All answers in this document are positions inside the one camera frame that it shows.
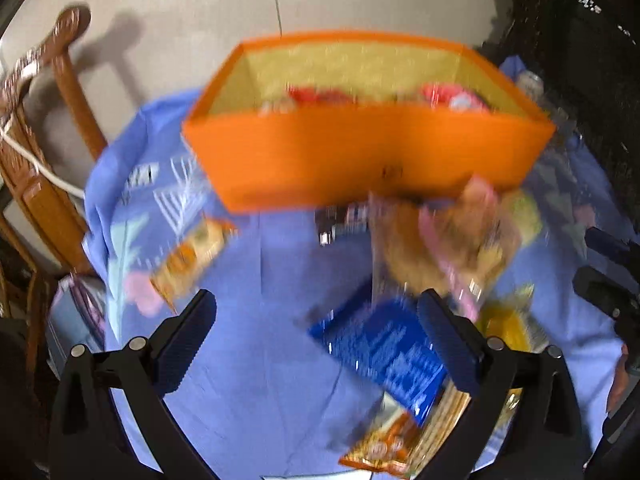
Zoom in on yellow cake packet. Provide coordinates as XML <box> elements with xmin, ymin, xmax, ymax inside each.
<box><xmin>477</xmin><ymin>285</ymin><xmax>551</xmax><ymax>351</ymax></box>

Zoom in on small dark snack packet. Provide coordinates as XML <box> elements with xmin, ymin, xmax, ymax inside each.
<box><xmin>315</xmin><ymin>202</ymin><xmax>373</xmax><ymax>246</ymax></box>

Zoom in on orange patterned snack packet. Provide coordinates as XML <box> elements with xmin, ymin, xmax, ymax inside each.
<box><xmin>340</xmin><ymin>407</ymin><xmax>426</xmax><ymax>476</ymax></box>

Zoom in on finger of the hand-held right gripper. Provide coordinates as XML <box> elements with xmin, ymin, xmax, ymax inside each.
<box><xmin>585</xmin><ymin>227</ymin><xmax>640</xmax><ymax>267</ymax></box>
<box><xmin>572</xmin><ymin>266</ymin><xmax>640</xmax><ymax>322</ymax></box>

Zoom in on pink clear pastry bag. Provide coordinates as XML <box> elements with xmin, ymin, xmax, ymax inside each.
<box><xmin>370</xmin><ymin>175</ymin><xmax>523</xmax><ymax>318</ymax></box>

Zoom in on orange cardboard box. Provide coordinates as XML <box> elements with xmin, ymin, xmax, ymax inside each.
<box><xmin>182</xmin><ymin>32</ymin><xmax>557</xmax><ymax>213</ymax></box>

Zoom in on yellow green snack packet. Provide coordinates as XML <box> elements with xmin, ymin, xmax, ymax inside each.
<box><xmin>505</xmin><ymin>192</ymin><xmax>543</xmax><ymax>246</ymax></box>

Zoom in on carved wooden chair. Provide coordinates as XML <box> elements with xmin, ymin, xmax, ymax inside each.
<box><xmin>0</xmin><ymin>5</ymin><xmax>108</xmax><ymax>276</ymax></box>

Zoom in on pink red snack packet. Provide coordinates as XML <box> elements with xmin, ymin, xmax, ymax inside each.
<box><xmin>420</xmin><ymin>82</ymin><xmax>491</xmax><ymax>113</ymax></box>

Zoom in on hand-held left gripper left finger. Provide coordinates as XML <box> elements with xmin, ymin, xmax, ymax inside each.
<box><xmin>49</xmin><ymin>288</ymin><xmax>218</xmax><ymax>480</ymax></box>

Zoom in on blue cracker packet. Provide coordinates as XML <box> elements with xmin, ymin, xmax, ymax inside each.
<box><xmin>307</xmin><ymin>297</ymin><xmax>448</xmax><ymax>426</ymax></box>

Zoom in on blue printed tablecloth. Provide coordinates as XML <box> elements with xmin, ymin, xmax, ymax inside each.
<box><xmin>82</xmin><ymin>55</ymin><xmax>631</xmax><ymax>480</ymax></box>

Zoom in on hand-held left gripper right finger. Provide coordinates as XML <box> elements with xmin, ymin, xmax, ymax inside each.
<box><xmin>417</xmin><ymin>288</ymin><xmax>586</xmax><ymax>480</ymax></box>

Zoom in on grey blue cushion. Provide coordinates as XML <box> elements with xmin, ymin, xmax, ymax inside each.
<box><xmin>47</xmin><ymin>275</ymin><xmax>108</xmax><ymax>356</ymax></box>

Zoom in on thick white cable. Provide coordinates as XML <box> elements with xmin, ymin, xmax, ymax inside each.
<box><xmin>0</xmin><ymin>115</ymin><xmax>86</xmax><ymax>198</ymax></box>

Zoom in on clear square cracker packet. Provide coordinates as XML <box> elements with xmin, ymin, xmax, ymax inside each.
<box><xmin>410</xmin><ymin>385</ymin><xmax>473</xmax><ymax>478</ymax></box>

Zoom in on orange biscuit packet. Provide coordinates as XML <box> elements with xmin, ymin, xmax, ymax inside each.
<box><xmin>150</xmin><ymin>217</ymin><xmax>238</xmax><ymax>311</ymax></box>

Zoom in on dark carved wooden furniture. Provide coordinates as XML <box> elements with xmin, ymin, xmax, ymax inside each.
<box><xmin>480</xmin><ymin>0</ymin><xmax>640</xmax><ymax>241</ymax></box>

